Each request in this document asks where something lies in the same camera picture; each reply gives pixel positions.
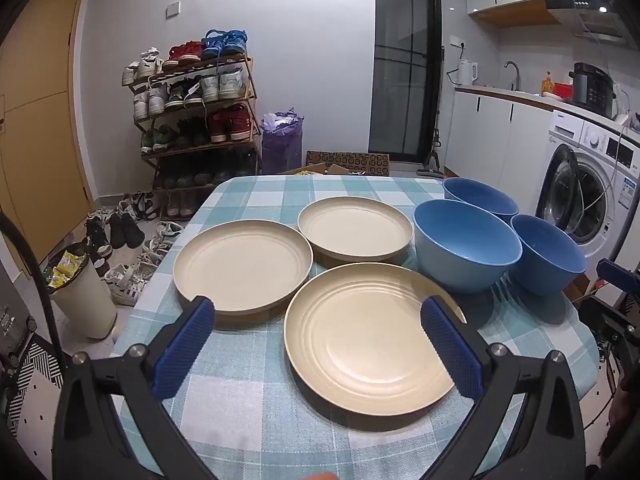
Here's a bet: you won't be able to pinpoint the beige plate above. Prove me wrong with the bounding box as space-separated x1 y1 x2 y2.
297 196 415 267
283 263 468 418
173 219 314 317

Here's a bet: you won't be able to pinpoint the teal checked tablecloth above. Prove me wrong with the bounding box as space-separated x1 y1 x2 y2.
107 175 601 480

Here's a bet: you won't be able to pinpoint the pile of loose shoes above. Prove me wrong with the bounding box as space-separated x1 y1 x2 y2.
82 190 186 308

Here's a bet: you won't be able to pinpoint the brown patterned doormat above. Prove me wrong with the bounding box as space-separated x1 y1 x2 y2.
306 150 391 177

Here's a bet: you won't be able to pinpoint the black white patterned mat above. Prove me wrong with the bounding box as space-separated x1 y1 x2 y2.
0 340 71 441

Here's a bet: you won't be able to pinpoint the yellow food wrappers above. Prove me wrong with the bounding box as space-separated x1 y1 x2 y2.
46 251 90 289

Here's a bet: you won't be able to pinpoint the range hood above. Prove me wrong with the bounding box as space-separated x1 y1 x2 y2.
545 0 626 41

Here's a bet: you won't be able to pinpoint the yellow wooden door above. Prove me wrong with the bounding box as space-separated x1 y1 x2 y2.
0 0 93 276

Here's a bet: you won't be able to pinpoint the blue bowl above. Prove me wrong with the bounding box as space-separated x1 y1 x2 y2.
442 177 521 223
412 199 511 295
510 214 588 297

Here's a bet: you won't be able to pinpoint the rows of shoes on rack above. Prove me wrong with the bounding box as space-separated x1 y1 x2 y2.
121 29 261 218

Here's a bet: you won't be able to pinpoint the white lower cabinet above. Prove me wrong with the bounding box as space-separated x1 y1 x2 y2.
444 85 556 196

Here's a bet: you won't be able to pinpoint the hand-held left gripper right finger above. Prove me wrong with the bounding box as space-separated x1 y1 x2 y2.
421 296 587 480

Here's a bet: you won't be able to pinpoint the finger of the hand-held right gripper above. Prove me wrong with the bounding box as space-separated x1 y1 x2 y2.
596 258 640 293
592 305 640 356

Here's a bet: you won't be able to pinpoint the black cable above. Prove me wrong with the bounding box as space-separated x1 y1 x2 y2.
0 210 68 361

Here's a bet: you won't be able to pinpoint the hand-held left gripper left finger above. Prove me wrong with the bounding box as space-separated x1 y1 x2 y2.
52 296 221 480

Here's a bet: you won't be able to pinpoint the cardboard box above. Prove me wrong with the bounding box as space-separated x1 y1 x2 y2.
280 162 351 177

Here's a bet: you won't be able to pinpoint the white washing machine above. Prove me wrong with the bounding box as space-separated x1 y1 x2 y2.
535 110 640 261

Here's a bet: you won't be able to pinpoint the black framed glass door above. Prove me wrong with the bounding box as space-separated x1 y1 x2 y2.
369 0 443 163

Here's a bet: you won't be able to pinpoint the black pressure cooker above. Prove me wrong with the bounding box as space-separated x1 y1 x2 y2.
570 62 617 120

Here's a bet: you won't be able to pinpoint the purple plastic bag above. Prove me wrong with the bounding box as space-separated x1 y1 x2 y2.
260 107 305 176

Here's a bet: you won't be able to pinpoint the wooden shoe rack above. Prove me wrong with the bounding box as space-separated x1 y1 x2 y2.
127 52 263 221

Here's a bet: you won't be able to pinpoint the white trash bin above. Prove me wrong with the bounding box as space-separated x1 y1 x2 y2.
42 242 118 339

